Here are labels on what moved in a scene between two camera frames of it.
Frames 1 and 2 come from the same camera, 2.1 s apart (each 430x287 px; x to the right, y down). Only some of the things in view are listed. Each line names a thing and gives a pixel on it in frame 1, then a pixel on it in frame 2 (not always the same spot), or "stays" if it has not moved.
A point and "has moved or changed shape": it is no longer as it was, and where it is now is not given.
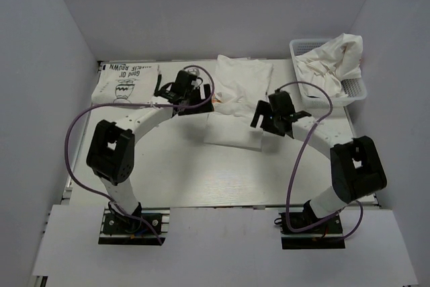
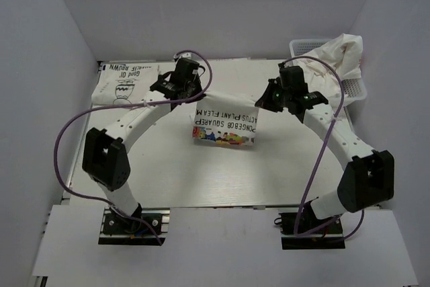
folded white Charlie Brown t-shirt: [126, 83] stays
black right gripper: [263, 108] -> [266, 102]
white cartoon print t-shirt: [240, 81] has moved or changed shape
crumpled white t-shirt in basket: [331, 63] stays
